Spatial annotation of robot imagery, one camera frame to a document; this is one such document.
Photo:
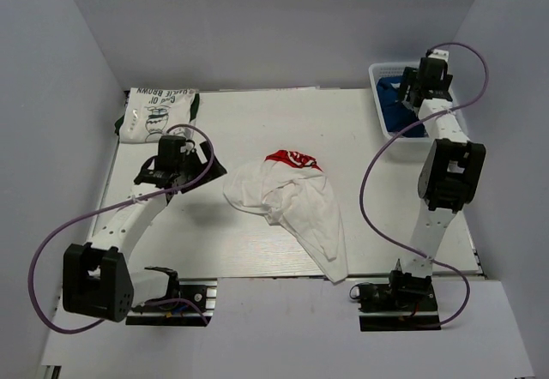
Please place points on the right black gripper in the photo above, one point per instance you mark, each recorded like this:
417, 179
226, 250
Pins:
412, 92

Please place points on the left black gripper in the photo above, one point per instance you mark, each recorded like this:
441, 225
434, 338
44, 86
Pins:
194, 172

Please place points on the blue and white t-shirt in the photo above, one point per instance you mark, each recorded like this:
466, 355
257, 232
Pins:
396, 116

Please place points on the white Coca-Cola t-shirt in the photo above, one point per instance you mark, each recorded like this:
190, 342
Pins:
289, 189

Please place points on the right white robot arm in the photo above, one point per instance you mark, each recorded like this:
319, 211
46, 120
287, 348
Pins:
452, 168

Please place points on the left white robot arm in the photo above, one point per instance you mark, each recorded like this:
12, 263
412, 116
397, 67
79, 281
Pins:
96, 279

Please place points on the white plastic basket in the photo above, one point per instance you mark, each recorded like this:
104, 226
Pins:
437, 118

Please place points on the folded white Charlie Brown shirt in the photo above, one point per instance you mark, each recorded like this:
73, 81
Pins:
151, 113

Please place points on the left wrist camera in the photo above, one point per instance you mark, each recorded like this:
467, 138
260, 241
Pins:
191, 150

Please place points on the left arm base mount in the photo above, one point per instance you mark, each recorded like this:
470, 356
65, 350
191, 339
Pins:
195, 310

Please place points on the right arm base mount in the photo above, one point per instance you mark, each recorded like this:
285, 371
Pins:
405, 303

